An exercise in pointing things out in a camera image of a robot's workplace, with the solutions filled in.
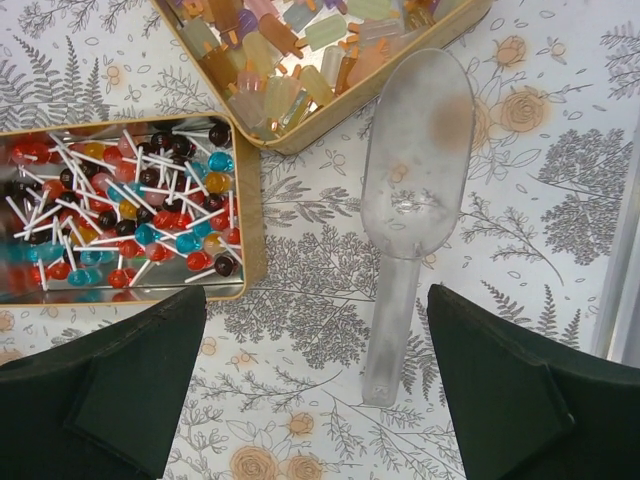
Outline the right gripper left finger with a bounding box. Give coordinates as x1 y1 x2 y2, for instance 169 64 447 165
1 286 206 479

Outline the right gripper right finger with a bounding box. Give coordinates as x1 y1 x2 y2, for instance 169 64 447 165
428 285 639 479

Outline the tin of lollipops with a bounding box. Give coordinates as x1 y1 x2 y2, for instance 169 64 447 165
0 112 269 306

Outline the clear plastic scoop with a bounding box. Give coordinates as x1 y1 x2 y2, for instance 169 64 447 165
361 48 475 407

